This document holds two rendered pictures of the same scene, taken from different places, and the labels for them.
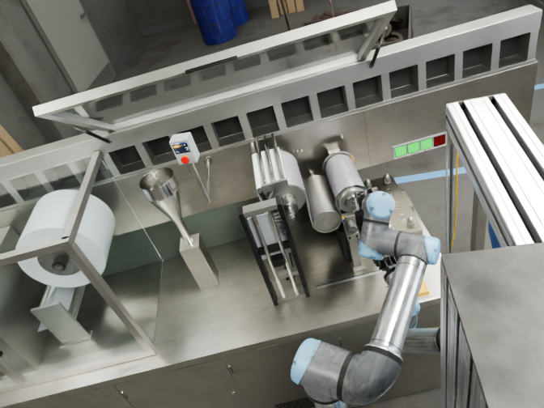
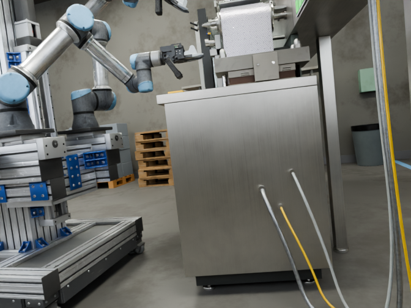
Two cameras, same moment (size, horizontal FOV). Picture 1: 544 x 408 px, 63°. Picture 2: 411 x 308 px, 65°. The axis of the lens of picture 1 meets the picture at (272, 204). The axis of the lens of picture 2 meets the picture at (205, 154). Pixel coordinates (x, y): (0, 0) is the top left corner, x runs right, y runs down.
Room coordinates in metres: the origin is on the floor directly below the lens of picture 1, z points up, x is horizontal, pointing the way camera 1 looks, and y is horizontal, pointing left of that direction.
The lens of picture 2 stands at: (1.21, -1.99, 0.73)
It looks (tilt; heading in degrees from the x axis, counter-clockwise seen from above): 4 degrees down; 92
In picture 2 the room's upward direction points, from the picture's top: 6 degrees counter-clockwise
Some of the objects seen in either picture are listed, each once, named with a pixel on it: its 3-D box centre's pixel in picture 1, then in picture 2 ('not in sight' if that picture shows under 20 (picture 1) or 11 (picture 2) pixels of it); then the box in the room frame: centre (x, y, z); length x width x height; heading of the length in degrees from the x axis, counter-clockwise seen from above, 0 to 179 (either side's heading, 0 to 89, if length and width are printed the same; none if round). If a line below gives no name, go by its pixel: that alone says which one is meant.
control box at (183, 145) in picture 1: (184, 150); not in sight; (1.39, 0.23, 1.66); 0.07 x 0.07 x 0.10; 73
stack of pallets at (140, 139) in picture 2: not in sight; (180, 154); (0.68, 3.01, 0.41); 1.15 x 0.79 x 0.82; 165
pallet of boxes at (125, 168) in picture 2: not in sight; (94, 156); (-0.82, 3.46, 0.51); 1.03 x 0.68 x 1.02; 165
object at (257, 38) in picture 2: not in sight; (248, 46); (1.43, -0.38, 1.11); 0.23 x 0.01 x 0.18; 175
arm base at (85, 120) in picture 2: not in sight; (84, 120); (0.47, -0.07, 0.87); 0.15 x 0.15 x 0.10
